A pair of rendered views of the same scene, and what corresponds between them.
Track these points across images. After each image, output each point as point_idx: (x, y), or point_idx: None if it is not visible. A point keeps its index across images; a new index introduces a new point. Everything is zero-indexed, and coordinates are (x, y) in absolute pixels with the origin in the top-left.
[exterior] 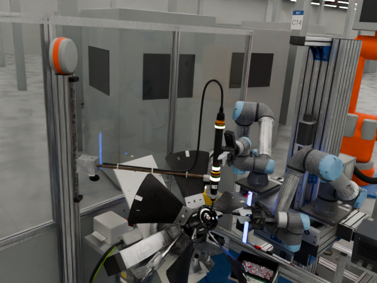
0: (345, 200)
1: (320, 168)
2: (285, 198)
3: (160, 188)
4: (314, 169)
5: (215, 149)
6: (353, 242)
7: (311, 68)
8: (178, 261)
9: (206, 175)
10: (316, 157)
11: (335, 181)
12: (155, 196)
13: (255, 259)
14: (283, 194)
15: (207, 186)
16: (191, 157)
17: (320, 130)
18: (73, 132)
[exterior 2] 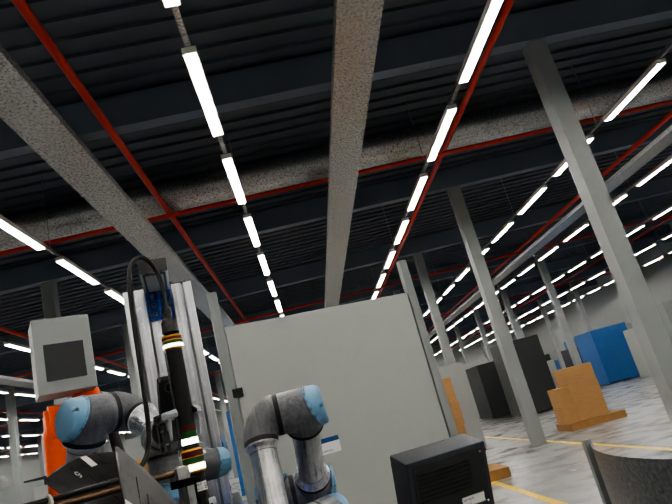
0: (321, 489)
1: (310, 405)
2: (281, 494)
3: (151, 482)
4: (300, 413)
5: (182, 395)
6: (410, 487)
7: (150, 337)
8: None
9: (177, 467)
10: (292, 395)
11: (318, 436)
12: (153, 503)
13: None
14: (272, 489)
15: (190, 491)
16: (102, 465)
17: (203, 430)
18: None
